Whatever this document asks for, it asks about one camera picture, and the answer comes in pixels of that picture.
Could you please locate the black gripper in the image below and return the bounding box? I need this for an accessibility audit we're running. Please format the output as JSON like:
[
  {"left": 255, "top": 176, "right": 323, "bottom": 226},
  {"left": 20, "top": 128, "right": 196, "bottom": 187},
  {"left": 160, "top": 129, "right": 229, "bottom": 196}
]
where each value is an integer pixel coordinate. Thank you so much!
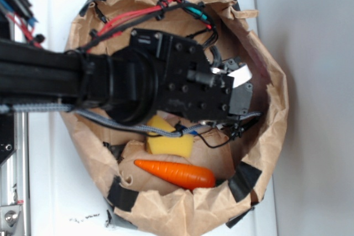
[{"left": 129, "top": 29, "right": 253, "bottom": 122}]

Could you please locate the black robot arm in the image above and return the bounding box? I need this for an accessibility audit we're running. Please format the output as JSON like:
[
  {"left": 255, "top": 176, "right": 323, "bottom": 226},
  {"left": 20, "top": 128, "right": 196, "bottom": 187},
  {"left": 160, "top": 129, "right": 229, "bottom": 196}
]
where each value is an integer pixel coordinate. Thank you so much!
[{"left": 1, "top": 29, "right": 253, "bottom": 125}]

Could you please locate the yellow sponge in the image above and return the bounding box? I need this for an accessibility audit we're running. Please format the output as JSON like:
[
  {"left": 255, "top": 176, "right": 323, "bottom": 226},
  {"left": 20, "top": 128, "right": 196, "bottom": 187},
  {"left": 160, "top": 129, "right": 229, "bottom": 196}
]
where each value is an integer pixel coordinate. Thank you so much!
[{"left": 146, "top": 115, "right": 194, "bottom": 158}]

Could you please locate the brown paper bag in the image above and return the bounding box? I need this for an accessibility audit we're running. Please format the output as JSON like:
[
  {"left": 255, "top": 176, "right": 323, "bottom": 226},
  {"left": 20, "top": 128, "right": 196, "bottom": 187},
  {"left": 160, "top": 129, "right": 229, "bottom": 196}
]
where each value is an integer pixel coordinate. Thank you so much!
[{"left": 61, "top": 0, "right": 289, "bottom": 235}]

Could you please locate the orange plastic carrot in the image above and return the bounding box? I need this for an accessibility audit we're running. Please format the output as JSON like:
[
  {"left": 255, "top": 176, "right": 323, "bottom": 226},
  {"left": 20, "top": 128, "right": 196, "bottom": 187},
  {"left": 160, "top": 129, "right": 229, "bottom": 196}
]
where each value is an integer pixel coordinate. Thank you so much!
[{"left": 134, "top": 159, "right": 216, "bottom": 190}]

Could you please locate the red black cable bundle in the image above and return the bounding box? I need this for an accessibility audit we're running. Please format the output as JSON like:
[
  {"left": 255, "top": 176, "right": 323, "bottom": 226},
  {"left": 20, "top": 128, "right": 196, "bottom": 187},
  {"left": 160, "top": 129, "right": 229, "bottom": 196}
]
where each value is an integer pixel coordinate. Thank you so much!
[{"left": 65, "top": 0, "right": 219, "bottom": 56}]

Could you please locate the grey braided cable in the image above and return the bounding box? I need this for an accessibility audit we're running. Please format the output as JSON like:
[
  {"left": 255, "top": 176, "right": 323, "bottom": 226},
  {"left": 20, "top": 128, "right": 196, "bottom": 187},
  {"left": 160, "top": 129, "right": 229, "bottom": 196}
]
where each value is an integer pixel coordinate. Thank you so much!
[{"left": 0, "top": 103, "right": 262, "bottom": 139}]

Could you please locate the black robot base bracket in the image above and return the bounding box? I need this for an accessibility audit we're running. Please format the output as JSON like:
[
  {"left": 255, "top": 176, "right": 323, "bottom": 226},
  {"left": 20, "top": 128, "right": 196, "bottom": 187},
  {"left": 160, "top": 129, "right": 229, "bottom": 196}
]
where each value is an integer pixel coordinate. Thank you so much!
[{"left": 0, "top": 137, "right": 14, "bottom": 165}]

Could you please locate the aluminium frame rail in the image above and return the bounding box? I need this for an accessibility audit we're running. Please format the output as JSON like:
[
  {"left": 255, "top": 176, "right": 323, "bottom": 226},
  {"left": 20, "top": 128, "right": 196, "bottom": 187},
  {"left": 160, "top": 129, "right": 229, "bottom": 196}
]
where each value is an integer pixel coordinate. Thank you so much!
[{"left": 0, "top": 0, "right": 31, "bottom": 236}]

